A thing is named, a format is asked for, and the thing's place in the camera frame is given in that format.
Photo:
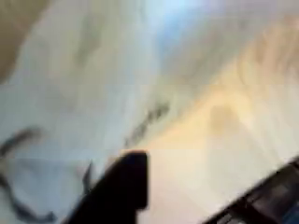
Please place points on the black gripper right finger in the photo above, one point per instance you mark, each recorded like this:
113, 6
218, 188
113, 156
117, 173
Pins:
271, 202

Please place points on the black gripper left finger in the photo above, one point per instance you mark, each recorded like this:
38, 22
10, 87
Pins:
121, 189

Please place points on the white sock with black marks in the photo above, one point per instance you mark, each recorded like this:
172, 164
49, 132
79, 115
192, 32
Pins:
78, 109

